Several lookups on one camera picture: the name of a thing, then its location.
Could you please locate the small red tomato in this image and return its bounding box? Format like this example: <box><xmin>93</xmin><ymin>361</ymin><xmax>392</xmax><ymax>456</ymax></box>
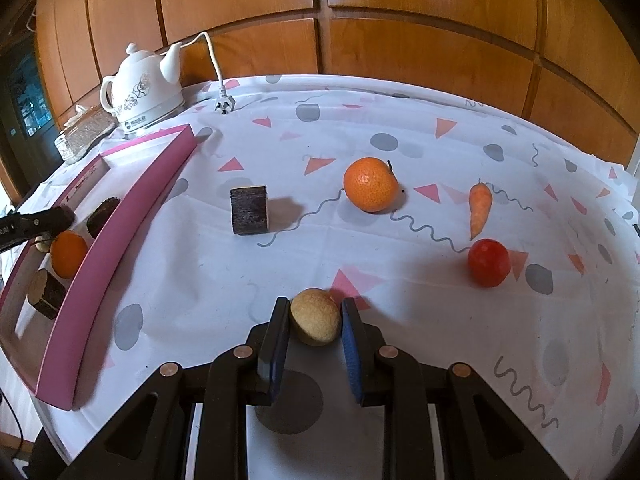
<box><xmin>467</xmin><ymin>239</ymin><xmax>512</xmax><ymax>288</ymax></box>

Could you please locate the orange tangerine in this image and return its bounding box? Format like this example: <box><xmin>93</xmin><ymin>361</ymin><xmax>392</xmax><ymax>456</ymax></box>
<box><xmin>50</xmin><ymin>230</ymin><xmax>89</xmax><ymax>279</ymax></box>
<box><xmin>343</xmin><ymin>157</ymin><xmax>399</xmax><ymax>213</ymax></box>

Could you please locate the white patterned tablecloth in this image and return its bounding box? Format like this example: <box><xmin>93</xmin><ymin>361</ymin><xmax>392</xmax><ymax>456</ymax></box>
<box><xmin>0</xmin><ymin>74</ymin><xmax>640</xmax><ymax>480</ymax></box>

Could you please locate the dark sugarcane piece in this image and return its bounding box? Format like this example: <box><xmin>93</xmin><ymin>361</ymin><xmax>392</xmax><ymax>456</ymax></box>
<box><xmin>230</xmin><ymin>185</ymin><xmax>272</xmax><ymax>236</ymax></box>
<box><xmin>27</xmin><ymin>268</ymin><xmax>67</xmax><ymax>320</ymax></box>

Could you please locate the dark glass cabinet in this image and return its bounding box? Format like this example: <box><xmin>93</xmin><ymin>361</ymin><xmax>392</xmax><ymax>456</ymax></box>
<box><xmin>0</xmin><ymin>35</ymin><xmax>56</xmax><ymax>201</ymax></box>

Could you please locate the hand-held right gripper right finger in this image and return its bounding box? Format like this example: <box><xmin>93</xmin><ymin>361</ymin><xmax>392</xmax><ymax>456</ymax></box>
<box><xmin>341</xmin><ymin>298</ymin><xmax>571</xmax><ymax>480</ymax></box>

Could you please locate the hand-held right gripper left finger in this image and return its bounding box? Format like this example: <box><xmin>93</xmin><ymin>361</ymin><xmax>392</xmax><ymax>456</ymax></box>
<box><xmin>57</xmin><ymin>296</ymin><xmax>292</xmax><ymax>480</ymax></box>

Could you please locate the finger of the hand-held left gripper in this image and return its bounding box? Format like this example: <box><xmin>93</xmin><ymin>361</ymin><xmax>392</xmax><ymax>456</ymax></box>
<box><xmin>15</xmin><ymin>206</ymin><xmax>76</xmax><ymax>238</ymax></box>

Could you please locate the small orange carrot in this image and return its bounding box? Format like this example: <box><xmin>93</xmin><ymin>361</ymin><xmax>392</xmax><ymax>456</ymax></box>
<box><xmin>468</xmin><ymin>178</ymin><xmax>494</xmax><ymax>241</ymax></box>

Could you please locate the round tan fruit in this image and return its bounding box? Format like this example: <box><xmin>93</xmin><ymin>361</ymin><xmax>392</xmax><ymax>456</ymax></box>
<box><xmin>290</xmin><ymin>287</ymin><xmax>343</xmax><ymax>347</ymax></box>

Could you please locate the dark brown water chestnut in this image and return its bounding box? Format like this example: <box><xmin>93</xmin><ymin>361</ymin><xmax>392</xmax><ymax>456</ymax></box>
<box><xmin>86</xmin><ymin>197</ymin><xmax>122</xmax><ymax>239</ymax></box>

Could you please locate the white floral ceramic kettle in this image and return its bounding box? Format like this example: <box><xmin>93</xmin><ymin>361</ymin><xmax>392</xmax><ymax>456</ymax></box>
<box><xmin>100</xmin><ymin>42</ymin><xmax>186</xmax><ymax>135</ymax></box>

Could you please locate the silver ornate tissue box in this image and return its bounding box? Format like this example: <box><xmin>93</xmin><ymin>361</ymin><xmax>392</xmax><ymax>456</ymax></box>
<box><xmin>54</xmin><ymin>106</ymin><xmax>117</xmax><ymax>163</ymax></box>

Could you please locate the pink shallow tray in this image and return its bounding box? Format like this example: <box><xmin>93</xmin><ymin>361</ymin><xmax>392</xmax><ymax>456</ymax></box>
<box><xmin>0</xmin><ymin>124</ymin><xmax>197</xmax><ymax>411</ymax></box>

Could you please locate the white power cord with plug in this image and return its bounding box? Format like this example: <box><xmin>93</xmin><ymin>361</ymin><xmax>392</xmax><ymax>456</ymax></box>
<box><xmin>180</xmin><ymin>31</ymin><xmax>237</xmax><ymax>115</ymax></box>

